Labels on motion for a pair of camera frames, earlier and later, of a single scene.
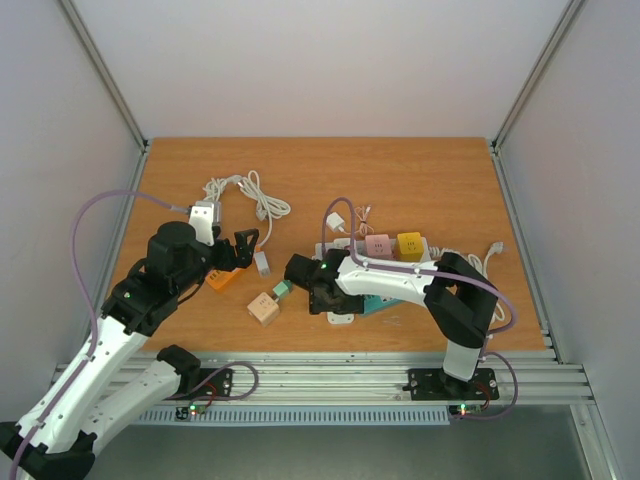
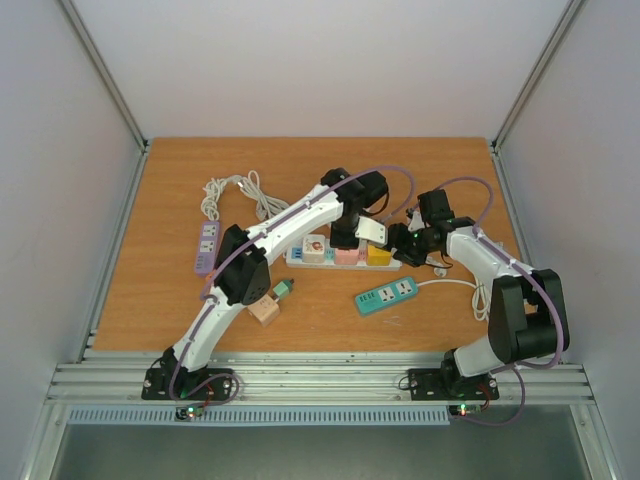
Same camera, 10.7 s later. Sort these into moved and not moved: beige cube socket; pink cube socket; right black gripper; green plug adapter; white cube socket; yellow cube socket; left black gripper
Moved: white cube socket; pink cube socket; left black gripper; right black gripper; yellow cube socket
Not moved: green plug adapter; beige cube socket
